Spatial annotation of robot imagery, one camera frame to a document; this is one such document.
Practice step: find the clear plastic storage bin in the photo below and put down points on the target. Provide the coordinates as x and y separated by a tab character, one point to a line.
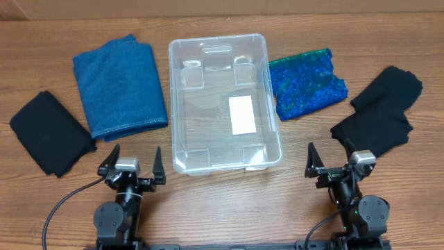
204	73

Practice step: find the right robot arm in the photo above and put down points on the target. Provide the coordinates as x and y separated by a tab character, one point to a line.
364	218

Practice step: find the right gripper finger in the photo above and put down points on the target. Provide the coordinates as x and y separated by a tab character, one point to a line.
313	158
349	146

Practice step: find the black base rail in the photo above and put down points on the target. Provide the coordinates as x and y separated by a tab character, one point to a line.
236	246

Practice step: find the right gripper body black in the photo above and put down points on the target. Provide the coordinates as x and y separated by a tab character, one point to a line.
337	173

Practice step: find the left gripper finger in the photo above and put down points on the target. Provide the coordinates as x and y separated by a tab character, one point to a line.
112	158
158	169

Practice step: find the blue green sequin cloth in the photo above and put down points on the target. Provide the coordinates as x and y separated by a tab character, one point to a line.
305	83

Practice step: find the black cloth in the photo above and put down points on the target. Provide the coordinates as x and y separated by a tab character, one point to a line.
377	129
398	87
51	135

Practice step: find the white label in bin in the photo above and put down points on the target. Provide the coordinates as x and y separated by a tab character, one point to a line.
242	115

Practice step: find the folded blue denim cloth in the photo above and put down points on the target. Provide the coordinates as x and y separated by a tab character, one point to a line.
120	89

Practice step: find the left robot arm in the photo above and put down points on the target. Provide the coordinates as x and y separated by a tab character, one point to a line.
116	221

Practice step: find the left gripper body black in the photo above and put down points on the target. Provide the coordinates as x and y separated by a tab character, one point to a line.
148	185

